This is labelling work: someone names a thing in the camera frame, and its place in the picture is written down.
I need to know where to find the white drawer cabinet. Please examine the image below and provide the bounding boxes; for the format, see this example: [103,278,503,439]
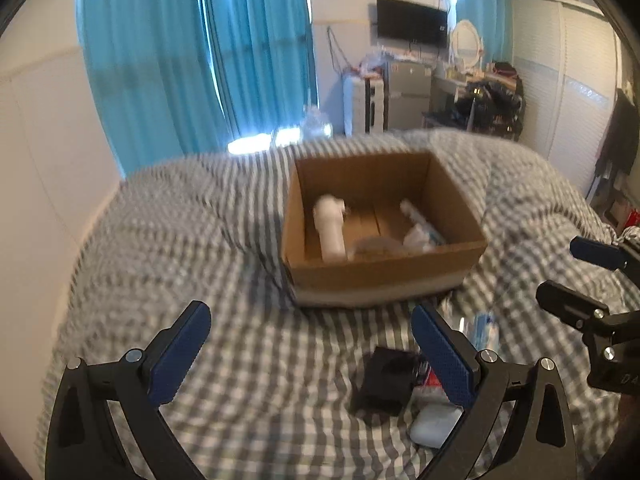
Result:
[343,74,384,136]

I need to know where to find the grey checkered bed quilt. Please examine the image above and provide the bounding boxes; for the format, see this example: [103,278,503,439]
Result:
[35,129,639,479]

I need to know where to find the white louvered wardrobe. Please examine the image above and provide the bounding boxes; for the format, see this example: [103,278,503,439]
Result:
[512,0,620,195]

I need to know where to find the black wall television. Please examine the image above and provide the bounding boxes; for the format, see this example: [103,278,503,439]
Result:
[376,0,448,49]

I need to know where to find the blue curtain left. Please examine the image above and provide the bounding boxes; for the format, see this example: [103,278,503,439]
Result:
[75,0,318,174]

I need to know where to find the white earbud case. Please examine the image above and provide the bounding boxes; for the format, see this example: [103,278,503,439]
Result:
[409,403,463,450]

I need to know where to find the black pouch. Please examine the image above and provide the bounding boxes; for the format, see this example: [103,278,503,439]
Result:
[350,346,426,417]

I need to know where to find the grey mini fridge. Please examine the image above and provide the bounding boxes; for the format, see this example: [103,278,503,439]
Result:
[384,60,432,130]

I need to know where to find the brown cardboard box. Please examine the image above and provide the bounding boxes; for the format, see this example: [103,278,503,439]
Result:
[281,151,487,308]

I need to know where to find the crumpled clear plastic wrapper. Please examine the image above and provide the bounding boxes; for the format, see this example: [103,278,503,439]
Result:
[347,224,446,259]

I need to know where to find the blue tissue pack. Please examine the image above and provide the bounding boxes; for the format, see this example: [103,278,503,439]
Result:
[457,312,500,352]

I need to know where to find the blue curtain right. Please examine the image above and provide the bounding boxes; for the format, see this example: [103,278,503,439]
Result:
[456,0,513,63]

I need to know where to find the hanging black garment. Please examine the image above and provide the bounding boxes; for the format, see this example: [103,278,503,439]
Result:
[594,88,639,176]

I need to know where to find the white oval mirror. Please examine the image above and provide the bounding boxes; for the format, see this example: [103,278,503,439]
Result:
[449,20,484,72]

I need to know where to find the pile of dark clothes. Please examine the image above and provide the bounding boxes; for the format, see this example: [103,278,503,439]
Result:
[451,62,526,141]

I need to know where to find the blue curtain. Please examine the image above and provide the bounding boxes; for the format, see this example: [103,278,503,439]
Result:
[75,0,318,174]
[456,0,513,63]

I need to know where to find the white plastic bottle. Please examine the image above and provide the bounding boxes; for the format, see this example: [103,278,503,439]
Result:
[314,195,346,261]

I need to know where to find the clear floss pick jar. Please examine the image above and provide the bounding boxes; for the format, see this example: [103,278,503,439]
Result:
[412,360,448,402]

